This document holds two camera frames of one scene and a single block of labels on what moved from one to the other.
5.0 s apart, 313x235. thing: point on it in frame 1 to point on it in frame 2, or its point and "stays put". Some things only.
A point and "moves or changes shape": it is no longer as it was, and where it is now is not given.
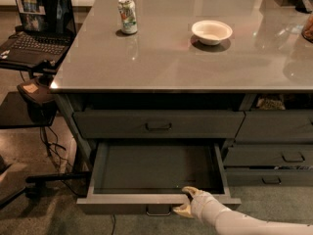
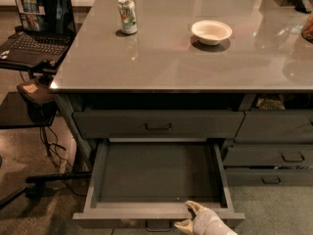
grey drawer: x=269 y=177 stays put
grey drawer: x=276 y=126 stays put
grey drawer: x=159 y=124 stays put
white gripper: x=201 y=202 to x=205 y=220
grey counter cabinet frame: x=266 y=139 stays put
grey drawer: x=146 y=179 moves or changes shape
